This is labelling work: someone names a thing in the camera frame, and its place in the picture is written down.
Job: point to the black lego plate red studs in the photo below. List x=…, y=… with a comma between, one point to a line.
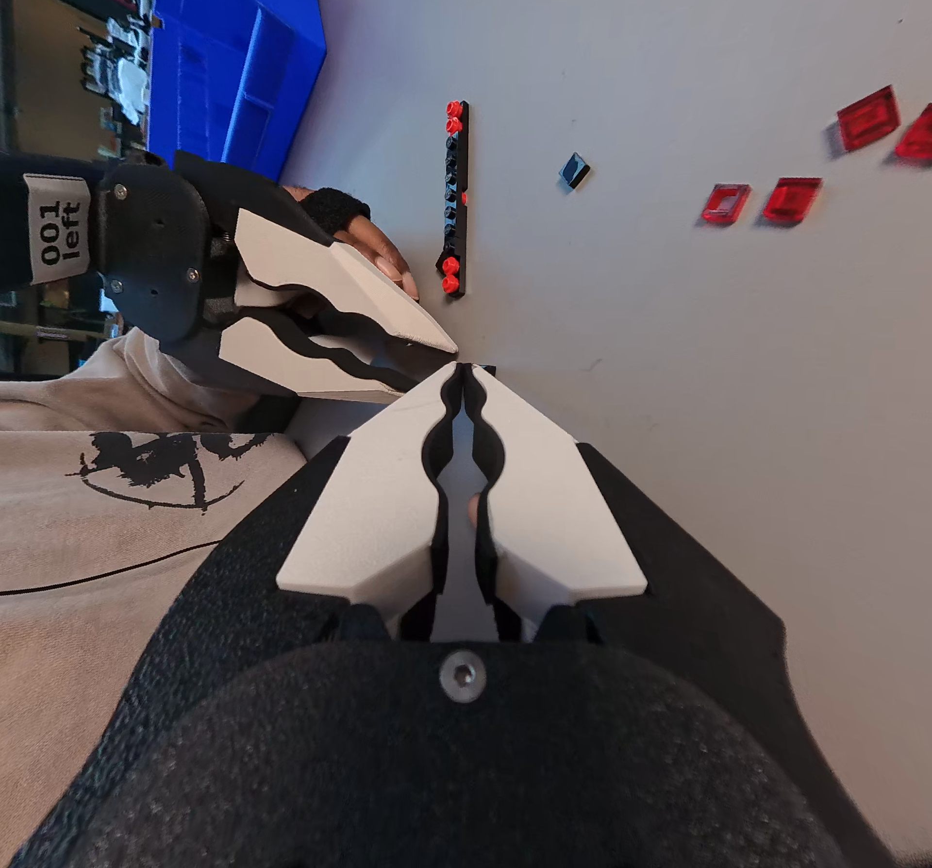
x=455, y=198

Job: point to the red transparent lego tile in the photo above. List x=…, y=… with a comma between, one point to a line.
x=726, y=203
x=916, y=134
x=792, y=198
x=868, y=118

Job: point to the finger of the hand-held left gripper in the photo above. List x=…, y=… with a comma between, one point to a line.
x=320, y=267
x=291, y=365

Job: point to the blue plastic bin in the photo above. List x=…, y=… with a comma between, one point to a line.
x=233, y=45

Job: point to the person's left hand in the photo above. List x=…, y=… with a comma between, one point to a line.
x=382, y=260

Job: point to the person's left forearm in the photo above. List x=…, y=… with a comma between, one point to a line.
x=145, y=387

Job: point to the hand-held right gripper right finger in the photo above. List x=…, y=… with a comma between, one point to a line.
x=560, y=518

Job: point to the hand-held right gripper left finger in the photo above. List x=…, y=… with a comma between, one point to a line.
x=371, y=511

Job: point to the cluttered background shelf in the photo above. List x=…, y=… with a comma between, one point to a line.
x=73, y=45

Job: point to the person's right hand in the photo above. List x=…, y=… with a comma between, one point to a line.
x=473, y=511

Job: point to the small dark glossy lego tile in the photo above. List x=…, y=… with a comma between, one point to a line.
x=575, y=170

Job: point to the person's beige printed sweatshirt torso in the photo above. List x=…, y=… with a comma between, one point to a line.
x=109, y=628

